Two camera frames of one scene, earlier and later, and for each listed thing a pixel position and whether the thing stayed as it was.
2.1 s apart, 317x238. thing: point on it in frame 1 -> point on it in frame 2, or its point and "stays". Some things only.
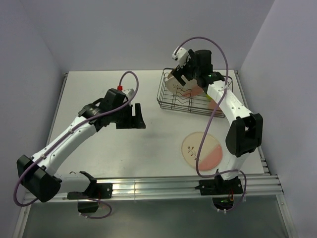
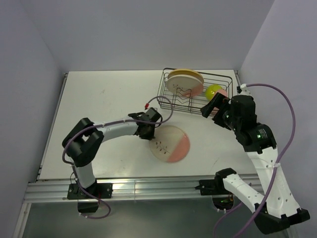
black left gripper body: x=123 y=117 -> x=149 y=134
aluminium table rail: x=170 y=188 stays
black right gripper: x=179 y=72 -> x=218 y=101
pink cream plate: x=211 y=153 -> x=171 y=143
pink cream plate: x=189 y=89 stays
